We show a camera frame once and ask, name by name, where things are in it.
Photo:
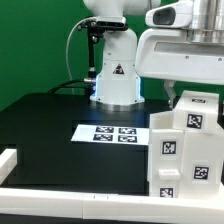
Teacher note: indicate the white marker sheet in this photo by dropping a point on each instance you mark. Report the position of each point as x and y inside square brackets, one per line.
[111, 134]

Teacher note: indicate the tall white block with tag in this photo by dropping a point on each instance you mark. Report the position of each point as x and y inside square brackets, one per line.
[197, 111]

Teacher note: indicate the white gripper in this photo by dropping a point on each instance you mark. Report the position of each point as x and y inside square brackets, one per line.
[166, 54]

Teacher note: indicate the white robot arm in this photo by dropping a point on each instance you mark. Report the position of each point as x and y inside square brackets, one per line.
[117, 86]

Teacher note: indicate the black camera stand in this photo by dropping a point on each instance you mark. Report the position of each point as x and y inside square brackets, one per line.
[95, 31]

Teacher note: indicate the white cabinet body box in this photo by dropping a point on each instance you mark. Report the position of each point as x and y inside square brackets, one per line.
[202, 159]

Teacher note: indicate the white front frame rail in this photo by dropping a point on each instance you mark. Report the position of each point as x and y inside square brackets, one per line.
[111, 207]

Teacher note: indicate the white panel with tag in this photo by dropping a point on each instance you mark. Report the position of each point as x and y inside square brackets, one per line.
[164, 162]

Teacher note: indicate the white frame rail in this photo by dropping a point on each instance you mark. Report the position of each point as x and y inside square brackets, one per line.
[8, 161]
[111, 207]

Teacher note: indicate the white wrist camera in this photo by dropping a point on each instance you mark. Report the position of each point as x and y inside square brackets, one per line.
[175, 15]

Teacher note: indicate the white left frame rail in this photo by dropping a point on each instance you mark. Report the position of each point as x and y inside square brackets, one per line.
[8, 161]

